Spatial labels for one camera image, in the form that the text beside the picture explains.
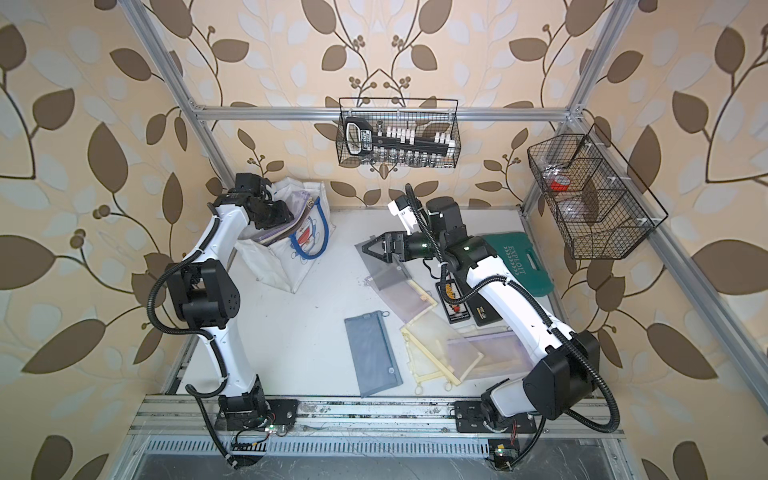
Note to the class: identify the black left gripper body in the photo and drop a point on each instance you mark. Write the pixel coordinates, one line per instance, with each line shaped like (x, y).
(271, 215)

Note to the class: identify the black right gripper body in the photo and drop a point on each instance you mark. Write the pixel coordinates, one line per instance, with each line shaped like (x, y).
(425, 245)

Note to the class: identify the white canvas tote bag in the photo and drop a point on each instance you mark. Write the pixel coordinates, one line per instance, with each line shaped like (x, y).
(285, 263)

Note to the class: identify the grey blue mesh pouch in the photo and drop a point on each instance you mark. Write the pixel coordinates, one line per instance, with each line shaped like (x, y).
(375, 364)

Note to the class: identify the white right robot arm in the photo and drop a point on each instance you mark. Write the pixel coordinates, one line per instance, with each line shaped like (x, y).
(564, 378)

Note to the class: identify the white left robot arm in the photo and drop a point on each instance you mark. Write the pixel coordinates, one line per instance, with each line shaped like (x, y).
(198, 297)

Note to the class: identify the purple yellow trimmed pouch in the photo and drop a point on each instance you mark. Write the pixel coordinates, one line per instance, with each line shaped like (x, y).
(406, 299)

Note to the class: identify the yellow trimmed mesh pouch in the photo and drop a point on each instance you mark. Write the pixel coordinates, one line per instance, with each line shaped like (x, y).
(436, 350)

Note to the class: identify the green plastic tool case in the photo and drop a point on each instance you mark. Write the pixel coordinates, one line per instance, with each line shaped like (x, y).
(517, 252)

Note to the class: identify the black yellow battery pack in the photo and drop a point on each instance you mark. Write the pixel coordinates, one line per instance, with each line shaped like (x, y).
(477, 308)

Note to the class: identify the black socket tool set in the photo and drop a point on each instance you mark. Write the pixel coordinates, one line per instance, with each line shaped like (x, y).
(361, 138)

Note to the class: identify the red item in basket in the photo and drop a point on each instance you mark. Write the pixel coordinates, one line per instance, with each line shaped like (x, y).
(558, 182)

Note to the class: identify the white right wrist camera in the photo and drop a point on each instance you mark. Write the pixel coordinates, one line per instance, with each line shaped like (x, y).
(401, 209)

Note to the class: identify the back wall wire basket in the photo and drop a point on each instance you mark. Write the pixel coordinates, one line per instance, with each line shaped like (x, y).
(428, 116)

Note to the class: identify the wall wire basket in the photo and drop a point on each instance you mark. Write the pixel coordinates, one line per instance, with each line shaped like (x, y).
(428, 116)
(609, 209)

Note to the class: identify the right wall wire basket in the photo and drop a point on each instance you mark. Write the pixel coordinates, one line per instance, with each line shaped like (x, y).
(609, 209)

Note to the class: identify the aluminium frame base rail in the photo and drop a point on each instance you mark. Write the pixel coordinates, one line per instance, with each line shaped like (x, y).
(336, 426)

